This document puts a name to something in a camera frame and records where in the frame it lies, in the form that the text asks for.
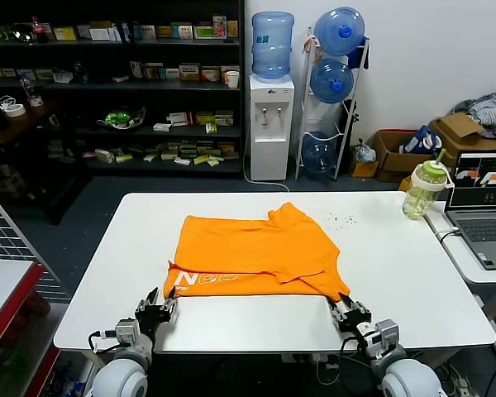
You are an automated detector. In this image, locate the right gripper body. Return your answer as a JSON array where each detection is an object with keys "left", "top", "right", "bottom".
[{"left": 332, "top": 301, "right": 373, "bottom": 332}]

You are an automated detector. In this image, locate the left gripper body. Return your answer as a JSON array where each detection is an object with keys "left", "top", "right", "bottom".
[{"left": 135, "top": 299, "right": 179, "bottom": 334}]

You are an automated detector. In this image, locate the orange t-shirt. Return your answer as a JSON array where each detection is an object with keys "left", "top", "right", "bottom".
[{"left": 162, "top": 202, "right": 351, "bottom": 302}]

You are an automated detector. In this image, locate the pile of striped clothes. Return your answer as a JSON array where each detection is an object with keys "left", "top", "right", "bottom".
[{"left": 451, "top": 93, "right": 496, "bottom": 144}]

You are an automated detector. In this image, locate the white table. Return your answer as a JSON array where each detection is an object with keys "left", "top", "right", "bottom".
[{"left": 53, "top": 191, "right": 496, "bottom": 355}]

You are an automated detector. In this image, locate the white side desk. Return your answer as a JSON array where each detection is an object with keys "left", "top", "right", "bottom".
[{"left": 423, "top": 200, "right": 496, "bottom": 359}]

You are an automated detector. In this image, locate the green lid drinking bottle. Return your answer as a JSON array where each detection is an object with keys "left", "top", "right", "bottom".
[{"left": 401, "top": 148, "right": 455, "bottom": 222}]

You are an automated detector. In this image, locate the small cardboard box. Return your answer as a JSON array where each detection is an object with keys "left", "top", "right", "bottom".
[{"left": 350, "top": 159, "right": 380, "bottom": 179}]

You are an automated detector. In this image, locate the red and white cart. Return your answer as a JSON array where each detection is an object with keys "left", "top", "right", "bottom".
[{"left": 0, "top": 258, "right": 46, "bottom": 361}]

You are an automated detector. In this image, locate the cardboard box with red edge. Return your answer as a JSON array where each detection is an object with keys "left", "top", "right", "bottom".
[{"left": 373, "top": 129, "right": 435, "bottom": 184}]

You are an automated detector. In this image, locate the crumpled plastic bag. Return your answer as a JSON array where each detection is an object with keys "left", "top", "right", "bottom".
[{"left": 352, "top": 140, "right": 377, "bottom": 165}]

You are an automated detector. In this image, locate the grey laptop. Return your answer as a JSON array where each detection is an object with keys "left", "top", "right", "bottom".
[{"left": 443, "top": 149, "right": 496, "bottom": 271}]

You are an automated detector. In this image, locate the blue shopping bag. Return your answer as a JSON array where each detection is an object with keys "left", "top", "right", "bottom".
[{"left": 398, "top": 125, "right": 444, "bottom": 157}]

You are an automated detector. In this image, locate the white water dispenser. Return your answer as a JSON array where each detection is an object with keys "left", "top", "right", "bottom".
[{"left": 248, "top": 75, "right": 296, "bottom": 182}]

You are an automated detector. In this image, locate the large open cardboard box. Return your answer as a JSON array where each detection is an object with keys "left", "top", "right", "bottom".
[{"left": 428, "top": 112, "right": 496, "bottom": 169}]

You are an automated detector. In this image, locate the black shelf unit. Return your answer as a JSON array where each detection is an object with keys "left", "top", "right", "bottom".
[{"left": 0, "top": 0, "right": 246, "bottom": 227}]

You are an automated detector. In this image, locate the brown wooden table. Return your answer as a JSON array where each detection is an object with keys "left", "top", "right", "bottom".
[{"left": 0, "top": 101, "right": 63, "bottom": 146}]

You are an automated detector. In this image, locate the beige medicine box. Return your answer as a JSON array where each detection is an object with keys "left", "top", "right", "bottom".
[{"left": 179, "top": 63, "right": 202, "bottom": 82}]

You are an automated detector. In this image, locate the blue glass bottle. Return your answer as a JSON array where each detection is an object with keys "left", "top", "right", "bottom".
[{"left": 72, "top": 60, "right": 90, "bottom": 86}]

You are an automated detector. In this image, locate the clear plastic bottle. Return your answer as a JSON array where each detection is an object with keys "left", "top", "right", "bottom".
[{"left": 18, "top": 76, "right": 45, "bottom": 108}]

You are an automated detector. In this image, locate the blue water jug with label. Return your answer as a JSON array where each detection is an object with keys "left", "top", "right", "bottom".
[{"left": 251, "top": 11, "right": 295, "bottom": 81}]

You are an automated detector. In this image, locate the pink and green box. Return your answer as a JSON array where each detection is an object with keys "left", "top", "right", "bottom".
[{"left": 212, "top": 15, "right": 228, "bottom": 41}]

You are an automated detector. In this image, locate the cola bottle red cap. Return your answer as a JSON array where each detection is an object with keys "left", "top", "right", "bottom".
[{"left": 30, "top": 15, "right": 50, "bottom": 45}]

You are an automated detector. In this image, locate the shiny metal bowl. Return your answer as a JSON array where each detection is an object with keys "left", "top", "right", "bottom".
[{"left": 11, "top": 22, "right": 36, "bottom": 45}]

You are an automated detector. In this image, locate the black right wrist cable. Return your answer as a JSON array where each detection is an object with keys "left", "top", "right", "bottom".
[{"left": 341, "top": 337, "right": 363, "bottom": 356}]

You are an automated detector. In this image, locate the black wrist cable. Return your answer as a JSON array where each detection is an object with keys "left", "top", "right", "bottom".
[
  {"left": 88, "top": 329, "right": 117, "bottom": 353},
  {"left": 341, "top": 337, "right": 363, "bottom": 356}
]

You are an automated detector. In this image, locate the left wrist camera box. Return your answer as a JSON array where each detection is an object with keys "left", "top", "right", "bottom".
[{"left": 114, "top": 318, "right": 140, "bottom": 344}]

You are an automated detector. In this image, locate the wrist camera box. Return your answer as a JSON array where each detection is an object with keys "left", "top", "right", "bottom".
[
  {"left": 361, "top": 318, "right": 400, "bottom": 352},
  {"left": 114, "top": 318, "right": 140, "bottom": 344}
]

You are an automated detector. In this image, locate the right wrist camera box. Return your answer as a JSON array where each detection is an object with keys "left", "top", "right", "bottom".
[{"left": 361, "top": 318, "right": 400, "bottom": 352}]

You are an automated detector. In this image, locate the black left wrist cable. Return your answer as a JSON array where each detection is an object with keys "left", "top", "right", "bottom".
[{"left": 88, "top": 329, "right": 117, "bottom": 353}]

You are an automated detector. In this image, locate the white dispenser power cable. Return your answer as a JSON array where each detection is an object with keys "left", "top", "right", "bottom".
[{"left": 242, "top": 132, "right": 293, "bottom": 193}]

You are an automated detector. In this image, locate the white wire grid panel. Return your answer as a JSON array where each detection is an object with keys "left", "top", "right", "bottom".
[{"left": 0, "top": 181, "right": 71, "bottom": 299}]

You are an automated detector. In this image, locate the white wire jug rack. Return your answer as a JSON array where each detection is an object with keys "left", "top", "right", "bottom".
[{"left": 293, "top": 26, "right": 372, "bottom": 182}]

